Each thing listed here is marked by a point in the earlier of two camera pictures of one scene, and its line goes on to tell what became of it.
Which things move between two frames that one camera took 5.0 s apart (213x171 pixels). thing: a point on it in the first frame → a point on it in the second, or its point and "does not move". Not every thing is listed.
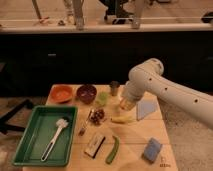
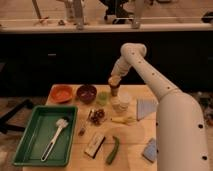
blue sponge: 152,150 does not move
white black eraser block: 94,146 does not move
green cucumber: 114,151 does not move
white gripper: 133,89 → 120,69
